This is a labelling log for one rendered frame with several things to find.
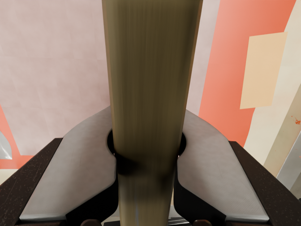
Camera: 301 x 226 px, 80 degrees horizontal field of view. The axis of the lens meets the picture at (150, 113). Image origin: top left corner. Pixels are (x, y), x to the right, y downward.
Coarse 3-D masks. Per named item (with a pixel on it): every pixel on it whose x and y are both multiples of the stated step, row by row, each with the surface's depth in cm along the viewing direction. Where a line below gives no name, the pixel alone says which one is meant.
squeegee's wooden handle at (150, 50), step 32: (128, 0) 5; (160, 0) 5; (192, 0) 5; (128, 32) 5; (160, 32) 5; (192, 32) 5; (128, 64) 6; (160, 64) 6; (192, 64) 6; (128, 96) 6; (160, 96) 6; (128, 128) 7; (160, 128) 7; (128, 160) 8; (160, 160) 8; (128, 192) 9; (160, 192) 9; (128, 224) 10; (160, 224) 10
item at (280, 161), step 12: (300, 84) 26; (300, 96) 26; (300, 108) 26; (288, 120) 28; (300, 120) 26; (288, 132) 28; (300, 132) 26; (276, 144) 31; (288, 144) 28; (300, 144) 27; (276, 156) 31; (288, 156) 28; (300, 156) 28; (276, 168) 30; (288, 168) 30; (300, 168) 30; (288, 180) 31; (180, 216) 35
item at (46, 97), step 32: (0, 64) 24; (32, 64) 24; (64, 64) 24; (96, 64) 24; (224, 64) 25; (0, 96) 26; (32, 96) 26; (64, 96) 27; (96, 96) 27; (192, 96) 27; (224, 96) 27; (0, 128) 29; (32, 128) 29; (64, 128) 29; (224, 128) 30; (0, 160) 32
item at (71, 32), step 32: (0, 0) 21; (32, 0) 21; (64, 0) 21; (96, 0) 21; (224, 0) 21; (256, 0) 21; (288, 0) 21; (0, 32) 22; (32, 32) 22; (64, 32) 22; (96, 32) 23; (224, 32) 23; (256, 32) 23
